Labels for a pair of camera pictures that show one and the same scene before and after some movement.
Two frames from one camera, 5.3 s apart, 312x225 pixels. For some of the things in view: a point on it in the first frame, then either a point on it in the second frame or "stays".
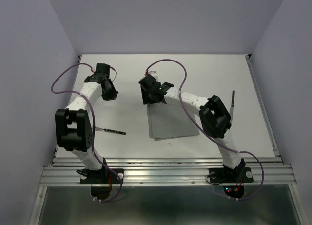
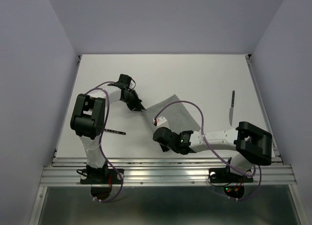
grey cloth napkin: [166, 121] stays
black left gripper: [112, 94] → [136, 106]
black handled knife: [231, 108] stays
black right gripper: [146, 98] → [164, 148]
